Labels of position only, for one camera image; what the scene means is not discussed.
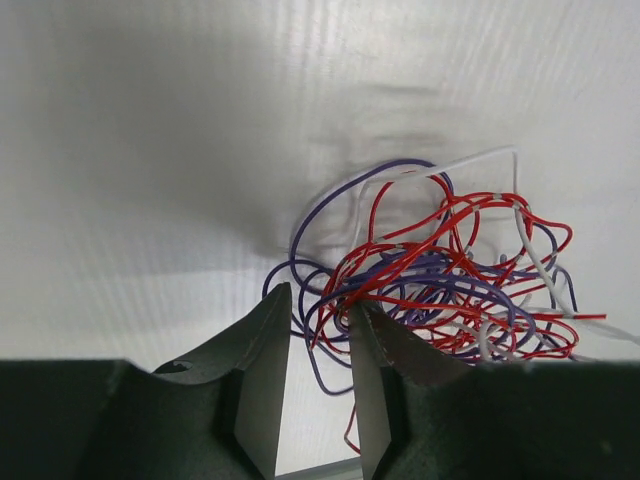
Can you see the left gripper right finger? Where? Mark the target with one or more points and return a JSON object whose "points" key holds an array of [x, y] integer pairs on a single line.
{"points": [[422, 414]]}

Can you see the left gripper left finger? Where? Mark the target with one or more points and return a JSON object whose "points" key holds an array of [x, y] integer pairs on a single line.
{"points": [[211, 413]]}

